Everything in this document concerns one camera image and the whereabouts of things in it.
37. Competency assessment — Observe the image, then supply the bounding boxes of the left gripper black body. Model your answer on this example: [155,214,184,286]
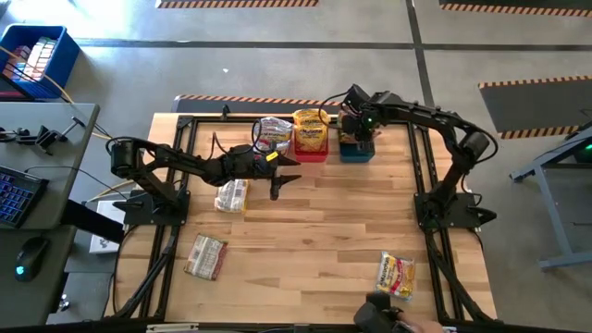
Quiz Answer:
[252,151,281,183]

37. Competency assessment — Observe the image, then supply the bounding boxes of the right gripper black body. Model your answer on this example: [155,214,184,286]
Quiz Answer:
[353,110,378,142]

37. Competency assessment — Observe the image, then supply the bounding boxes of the blue plastic bin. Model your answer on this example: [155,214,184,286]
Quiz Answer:
[339,138,376,164]

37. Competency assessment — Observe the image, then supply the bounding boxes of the clear white plastic bin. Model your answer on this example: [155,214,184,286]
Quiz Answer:
[253,117,294,157]

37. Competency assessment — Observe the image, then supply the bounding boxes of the pink plastic bin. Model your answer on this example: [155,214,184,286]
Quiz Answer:
[293,138,330,164]

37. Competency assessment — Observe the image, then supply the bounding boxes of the black hazard-striped floor mat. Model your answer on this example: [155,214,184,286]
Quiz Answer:
[170,94,352,115]
[438,0,592,19]
[478,75,592,141]
[154,0,320,9]

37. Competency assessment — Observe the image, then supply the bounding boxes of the white cardboard box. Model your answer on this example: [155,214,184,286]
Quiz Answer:
[88,198,129,255]

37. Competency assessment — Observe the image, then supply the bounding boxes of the silver aluminium extrusion piece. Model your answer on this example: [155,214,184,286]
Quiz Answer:
[146,323,200,333]

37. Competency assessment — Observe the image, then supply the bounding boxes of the blue-grey metal stand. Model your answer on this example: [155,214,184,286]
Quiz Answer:
[508,124,592,272]

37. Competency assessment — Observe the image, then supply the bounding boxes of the black desk clamp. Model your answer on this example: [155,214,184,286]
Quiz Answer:
[0,117,87,152]

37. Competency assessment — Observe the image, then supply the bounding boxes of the grey desk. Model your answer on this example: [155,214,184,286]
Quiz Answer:
[0,101,101,333]

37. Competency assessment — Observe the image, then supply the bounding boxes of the blue storage crate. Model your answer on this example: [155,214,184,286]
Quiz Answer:
[0,23,82,101]

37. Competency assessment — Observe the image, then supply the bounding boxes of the black keyboard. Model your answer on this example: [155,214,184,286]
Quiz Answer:
[0,165,48,230]

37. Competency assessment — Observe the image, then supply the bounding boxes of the black computer mouse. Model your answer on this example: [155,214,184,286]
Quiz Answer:
[13,236,50,283]

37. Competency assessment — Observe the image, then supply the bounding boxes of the stack of colourful packets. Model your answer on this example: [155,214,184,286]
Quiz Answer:
[3,36,59,83]

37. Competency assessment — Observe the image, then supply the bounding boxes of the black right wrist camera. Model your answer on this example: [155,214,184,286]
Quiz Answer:
[340,113,358,135]

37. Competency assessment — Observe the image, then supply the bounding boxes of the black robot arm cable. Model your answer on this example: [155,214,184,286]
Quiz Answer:
[251,117,272,156]
[317,90,355,129]

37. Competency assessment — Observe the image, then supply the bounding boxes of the black aluminium table frame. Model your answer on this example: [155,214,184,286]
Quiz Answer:
[105,113,500,327]

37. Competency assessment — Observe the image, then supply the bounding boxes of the yellow cable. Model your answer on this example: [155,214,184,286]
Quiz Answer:
[0,44,147,203]

